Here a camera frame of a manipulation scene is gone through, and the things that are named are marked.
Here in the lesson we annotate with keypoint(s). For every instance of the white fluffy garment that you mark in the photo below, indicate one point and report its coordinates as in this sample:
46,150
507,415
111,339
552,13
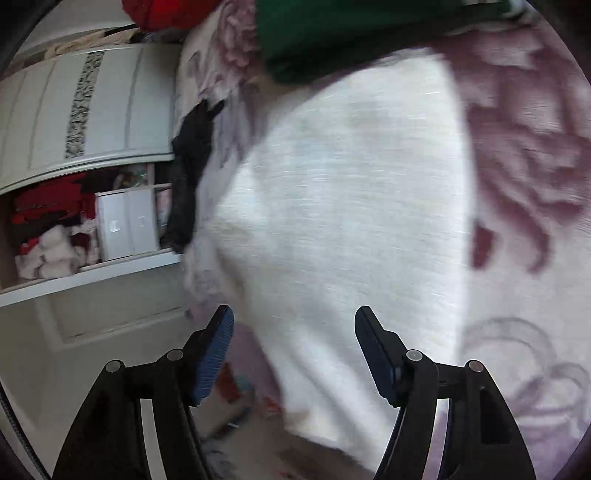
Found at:
51,254

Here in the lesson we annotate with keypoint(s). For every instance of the red quilt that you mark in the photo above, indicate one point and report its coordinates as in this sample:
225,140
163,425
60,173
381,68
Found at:
171,14

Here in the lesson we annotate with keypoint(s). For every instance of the floral purple blanket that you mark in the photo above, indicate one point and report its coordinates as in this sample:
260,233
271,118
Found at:
531,161

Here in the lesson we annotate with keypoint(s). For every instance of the white sliding door wardrobe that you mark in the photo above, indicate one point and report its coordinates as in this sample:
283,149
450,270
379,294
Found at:
46,115

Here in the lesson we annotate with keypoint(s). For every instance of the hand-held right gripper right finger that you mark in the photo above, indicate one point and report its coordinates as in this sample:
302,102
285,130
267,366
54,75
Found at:
376,355

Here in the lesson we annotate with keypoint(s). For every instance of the red coat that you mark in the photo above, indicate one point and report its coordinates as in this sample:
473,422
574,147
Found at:
46,203

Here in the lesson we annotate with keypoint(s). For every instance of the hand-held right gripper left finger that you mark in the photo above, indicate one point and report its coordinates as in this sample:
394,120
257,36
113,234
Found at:
212,360

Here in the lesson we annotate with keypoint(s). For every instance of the white box on shelf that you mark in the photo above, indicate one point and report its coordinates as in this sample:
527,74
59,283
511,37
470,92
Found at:
124,226

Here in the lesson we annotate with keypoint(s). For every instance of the green striped pants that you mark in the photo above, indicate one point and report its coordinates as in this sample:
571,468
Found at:
346,37

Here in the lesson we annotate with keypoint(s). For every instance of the white tweed jacket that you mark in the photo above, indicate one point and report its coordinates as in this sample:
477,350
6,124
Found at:
346,207

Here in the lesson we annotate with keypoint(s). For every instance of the black jacket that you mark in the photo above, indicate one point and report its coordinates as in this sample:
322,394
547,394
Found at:
184,184

